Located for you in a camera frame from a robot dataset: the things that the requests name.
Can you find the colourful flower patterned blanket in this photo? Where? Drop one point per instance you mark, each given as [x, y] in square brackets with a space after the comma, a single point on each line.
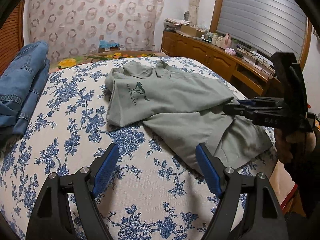
[102, 56]

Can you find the wooden slatted door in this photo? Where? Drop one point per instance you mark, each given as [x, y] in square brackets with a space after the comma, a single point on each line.
[11, 36]

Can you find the blue item on bed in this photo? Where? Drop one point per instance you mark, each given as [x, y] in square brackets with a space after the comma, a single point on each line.
[108, 46]

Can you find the cardboard box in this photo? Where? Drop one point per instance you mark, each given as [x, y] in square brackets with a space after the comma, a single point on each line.
[188, 31]

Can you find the pink bottle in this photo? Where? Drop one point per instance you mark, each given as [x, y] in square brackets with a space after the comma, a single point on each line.
[226, 42]

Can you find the stack of papers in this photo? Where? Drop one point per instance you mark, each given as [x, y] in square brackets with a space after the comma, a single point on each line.
[174, 24]

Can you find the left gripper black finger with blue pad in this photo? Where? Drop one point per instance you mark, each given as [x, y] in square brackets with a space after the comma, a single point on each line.
[51, 216]
[262, 102]
[248, 207]

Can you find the long wooden sideboard cabinet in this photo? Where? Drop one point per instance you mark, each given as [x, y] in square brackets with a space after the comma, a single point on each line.
[238, 73]

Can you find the blue floral white bedspread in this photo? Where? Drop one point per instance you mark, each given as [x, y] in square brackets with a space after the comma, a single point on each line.
[152, 193]

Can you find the grey-green sweat pants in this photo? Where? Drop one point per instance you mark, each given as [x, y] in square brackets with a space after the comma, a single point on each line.
[184, 109]

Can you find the person's right hand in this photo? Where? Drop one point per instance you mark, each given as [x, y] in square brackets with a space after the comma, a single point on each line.
[285, 143]

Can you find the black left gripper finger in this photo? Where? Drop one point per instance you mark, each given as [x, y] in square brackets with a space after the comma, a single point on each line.
[244, 110]

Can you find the folded blue denim jeans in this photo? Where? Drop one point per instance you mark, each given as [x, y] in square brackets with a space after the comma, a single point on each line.
[22, 84]

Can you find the pink ring patterned curtain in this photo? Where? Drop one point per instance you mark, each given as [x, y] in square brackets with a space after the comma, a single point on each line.
[76, 27]

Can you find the grey roller window shutter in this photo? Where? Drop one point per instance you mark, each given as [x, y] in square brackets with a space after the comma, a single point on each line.
[266, 25]

